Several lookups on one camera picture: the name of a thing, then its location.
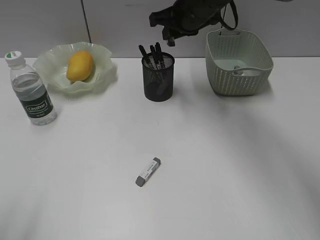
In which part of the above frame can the black cable left wall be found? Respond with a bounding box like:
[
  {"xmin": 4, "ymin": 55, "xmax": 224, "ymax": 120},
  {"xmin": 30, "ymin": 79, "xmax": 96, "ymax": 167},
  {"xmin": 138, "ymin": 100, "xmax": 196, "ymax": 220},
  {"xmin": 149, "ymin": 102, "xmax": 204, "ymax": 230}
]
[{"xmin": 80, "ymin": 0, "xmax": 92, "ymax": 44}]

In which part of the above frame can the grey white eraser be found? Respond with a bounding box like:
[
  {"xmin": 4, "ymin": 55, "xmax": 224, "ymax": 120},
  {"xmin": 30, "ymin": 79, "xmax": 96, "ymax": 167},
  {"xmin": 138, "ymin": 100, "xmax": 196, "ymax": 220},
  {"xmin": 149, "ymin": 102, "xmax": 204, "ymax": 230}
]
[{"xmin": 135, "ymin": 157, "xmax": 161, "ymax": 187}]

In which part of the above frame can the black marker pen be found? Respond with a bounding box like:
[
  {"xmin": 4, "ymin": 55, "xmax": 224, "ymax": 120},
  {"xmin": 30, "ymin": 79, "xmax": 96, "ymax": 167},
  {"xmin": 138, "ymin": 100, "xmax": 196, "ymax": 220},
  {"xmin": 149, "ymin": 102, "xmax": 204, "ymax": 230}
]
[
  {"xmin": 138, "ymin": 44, "xmax": 153, "ymax": 68},
  {"xmin": 149, "ymin": 45, "xmax": 160, "ymax": 70},
  {"xmin": 155, "ymin": 42, "xmax": 166, "ymax": 69}
]

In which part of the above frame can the yellow mango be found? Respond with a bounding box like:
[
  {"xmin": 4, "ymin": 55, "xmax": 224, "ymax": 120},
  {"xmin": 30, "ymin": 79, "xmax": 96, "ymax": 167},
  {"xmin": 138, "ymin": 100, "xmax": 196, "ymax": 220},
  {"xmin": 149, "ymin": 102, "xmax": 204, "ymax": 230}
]
[{"xmin": 66, "ymin": 51, "xmax": 94, "ymax": 82}]

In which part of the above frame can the clear water bottle green label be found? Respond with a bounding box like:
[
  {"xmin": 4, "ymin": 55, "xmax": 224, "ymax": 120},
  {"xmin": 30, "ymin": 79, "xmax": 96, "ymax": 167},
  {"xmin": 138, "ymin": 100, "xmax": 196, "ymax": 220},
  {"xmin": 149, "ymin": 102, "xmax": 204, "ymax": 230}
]
[{"xmin": 4, "ymin": 50, "xmax": 57, "ymax": 126}]

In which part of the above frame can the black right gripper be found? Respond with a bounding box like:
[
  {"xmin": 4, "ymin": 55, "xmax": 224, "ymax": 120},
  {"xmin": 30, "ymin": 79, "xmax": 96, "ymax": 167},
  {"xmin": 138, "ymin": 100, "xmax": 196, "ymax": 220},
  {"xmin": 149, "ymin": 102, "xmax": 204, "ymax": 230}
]
[{"xmin": 149, "ymin": 0, "xmax": 230, "ymax": 47}]

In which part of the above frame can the black mesh pen holder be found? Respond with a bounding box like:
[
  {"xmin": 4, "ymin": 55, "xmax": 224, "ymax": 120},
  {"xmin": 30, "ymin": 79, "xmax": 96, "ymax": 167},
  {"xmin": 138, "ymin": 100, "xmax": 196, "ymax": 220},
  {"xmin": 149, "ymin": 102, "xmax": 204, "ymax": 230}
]
[{"xmin": 141, "ymin": 52, "xmax": 175, "ymax": 102}]

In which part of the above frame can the pale green wavy plate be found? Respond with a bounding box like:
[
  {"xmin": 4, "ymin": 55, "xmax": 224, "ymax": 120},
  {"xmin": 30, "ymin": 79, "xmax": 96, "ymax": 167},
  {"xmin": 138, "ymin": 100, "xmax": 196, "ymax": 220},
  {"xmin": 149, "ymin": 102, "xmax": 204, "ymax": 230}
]
[{"xmin": 33, "ymin": 41, "xmax": 117, "ymax": 96}]

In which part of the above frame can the pale green woven basket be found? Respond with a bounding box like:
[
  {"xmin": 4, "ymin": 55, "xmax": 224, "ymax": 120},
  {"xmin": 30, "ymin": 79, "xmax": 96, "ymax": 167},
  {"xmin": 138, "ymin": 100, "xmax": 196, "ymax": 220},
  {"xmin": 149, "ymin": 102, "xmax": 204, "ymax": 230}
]
[{"xmin": 205, "ymin": 28, "xmax": 274, "ymax": 97}]

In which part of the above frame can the white waste paper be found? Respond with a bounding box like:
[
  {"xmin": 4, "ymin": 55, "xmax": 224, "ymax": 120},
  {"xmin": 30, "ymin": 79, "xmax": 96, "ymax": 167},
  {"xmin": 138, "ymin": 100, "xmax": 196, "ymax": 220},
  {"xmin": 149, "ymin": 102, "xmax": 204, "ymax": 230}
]
[{"xmin": 233, "ymin": 65, "xmax": 244, "ymax": 76}]

